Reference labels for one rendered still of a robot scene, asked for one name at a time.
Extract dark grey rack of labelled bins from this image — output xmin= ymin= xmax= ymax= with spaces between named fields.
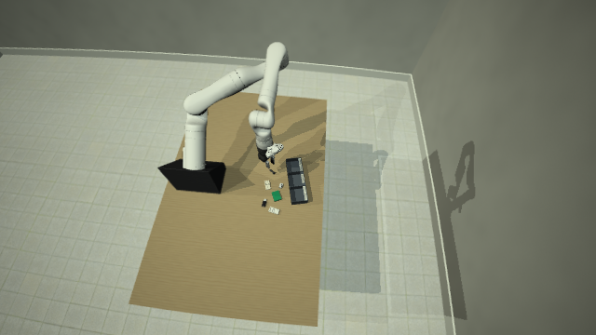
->
xmin=286 ymin=157 xmax=308 ymax=205

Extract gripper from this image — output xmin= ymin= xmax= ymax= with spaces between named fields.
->
xmin=256 ymin=138 xmax=284 ymax=168

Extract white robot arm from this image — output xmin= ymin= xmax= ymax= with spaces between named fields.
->
xmin=183 ymin=42 xmax=289 ymax=170

